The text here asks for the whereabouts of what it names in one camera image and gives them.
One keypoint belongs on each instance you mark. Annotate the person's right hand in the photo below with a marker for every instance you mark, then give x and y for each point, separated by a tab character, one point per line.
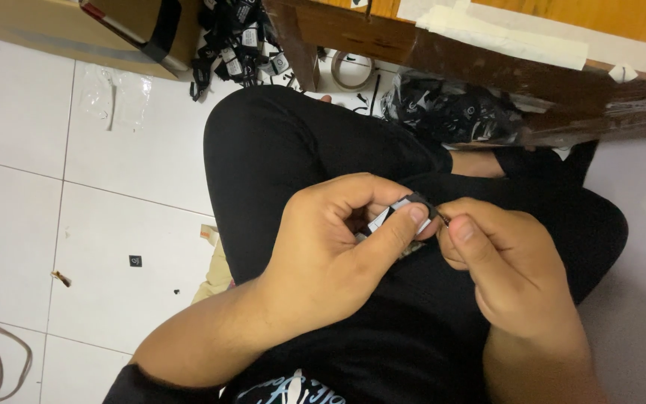
508	269

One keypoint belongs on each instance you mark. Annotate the person's left hand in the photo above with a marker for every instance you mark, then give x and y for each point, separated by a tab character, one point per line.
323	269

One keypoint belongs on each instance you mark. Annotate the black and white tag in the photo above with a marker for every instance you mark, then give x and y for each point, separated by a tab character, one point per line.
393	216

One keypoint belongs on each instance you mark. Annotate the person's black trousers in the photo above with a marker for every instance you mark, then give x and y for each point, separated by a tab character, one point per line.
368	168

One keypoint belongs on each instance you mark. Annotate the clear bag of black tags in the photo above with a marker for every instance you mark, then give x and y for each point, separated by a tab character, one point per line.
452	112

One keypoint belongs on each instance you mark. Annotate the small black square label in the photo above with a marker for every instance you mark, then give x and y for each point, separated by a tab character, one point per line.
135	261

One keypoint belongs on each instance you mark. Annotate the roll of clear tape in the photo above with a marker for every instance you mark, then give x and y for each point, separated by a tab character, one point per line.
353	70

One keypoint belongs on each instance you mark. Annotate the wooden table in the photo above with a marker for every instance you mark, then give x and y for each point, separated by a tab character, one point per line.
497	61

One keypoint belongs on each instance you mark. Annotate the strip of masking tape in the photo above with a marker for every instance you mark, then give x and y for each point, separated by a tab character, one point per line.
502	33

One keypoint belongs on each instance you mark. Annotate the pile of black tags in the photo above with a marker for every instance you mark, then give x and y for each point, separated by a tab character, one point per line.
239	42

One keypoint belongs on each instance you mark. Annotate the small brown scrap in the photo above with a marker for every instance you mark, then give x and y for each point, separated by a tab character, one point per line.
61	278

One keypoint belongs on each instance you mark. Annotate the clear plastic wrapper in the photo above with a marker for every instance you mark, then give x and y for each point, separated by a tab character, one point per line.
114	95

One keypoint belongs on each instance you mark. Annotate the brown cardboard box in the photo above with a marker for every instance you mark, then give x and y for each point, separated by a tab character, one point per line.
87	33

